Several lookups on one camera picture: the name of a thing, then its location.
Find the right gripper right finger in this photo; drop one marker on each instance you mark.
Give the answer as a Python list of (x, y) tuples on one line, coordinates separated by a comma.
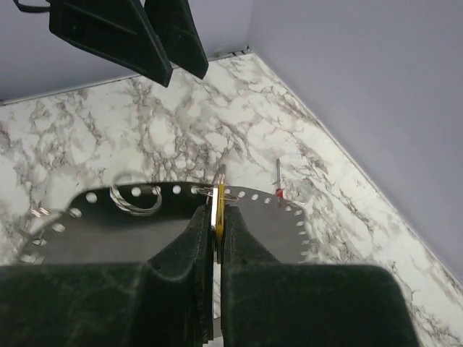
[(265, 302)]

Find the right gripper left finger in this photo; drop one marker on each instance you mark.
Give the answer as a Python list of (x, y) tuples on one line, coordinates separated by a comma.
[(162, 301)]

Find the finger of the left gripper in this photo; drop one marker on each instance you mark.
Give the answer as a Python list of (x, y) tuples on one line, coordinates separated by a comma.
[(173, 23), (117, 31)]

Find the yellow plastic key tag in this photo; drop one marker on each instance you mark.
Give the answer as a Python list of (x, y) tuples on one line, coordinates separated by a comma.
[(217, 213)]

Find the blue handled screwdriver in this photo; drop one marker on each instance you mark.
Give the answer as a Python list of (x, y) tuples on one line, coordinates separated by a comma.
[(279, 190)]

